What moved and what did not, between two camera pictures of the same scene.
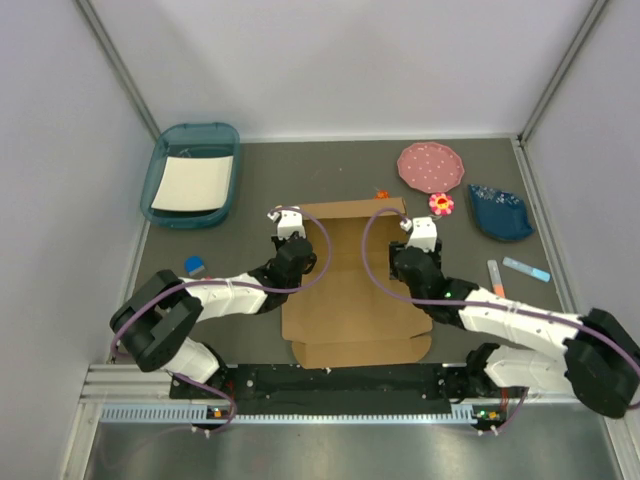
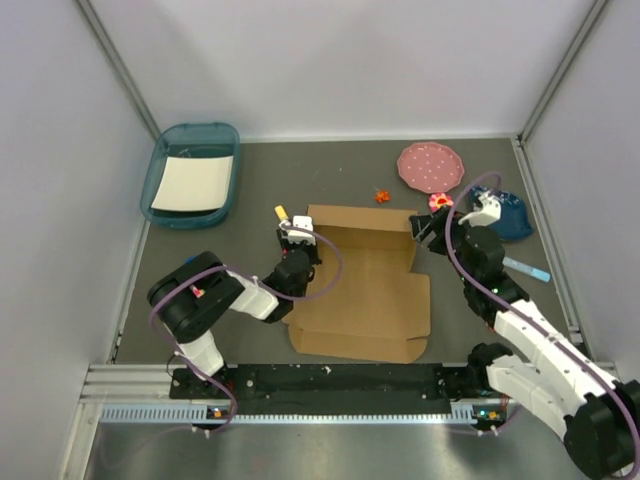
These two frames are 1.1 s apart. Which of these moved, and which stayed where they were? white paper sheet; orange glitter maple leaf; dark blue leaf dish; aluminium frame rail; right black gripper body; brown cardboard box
Moved: right black gripper body; brown cardboard box
Stayed: orange glitter maple leaf; dark blue leaf dish; aluminium frame rail; white paper sheet
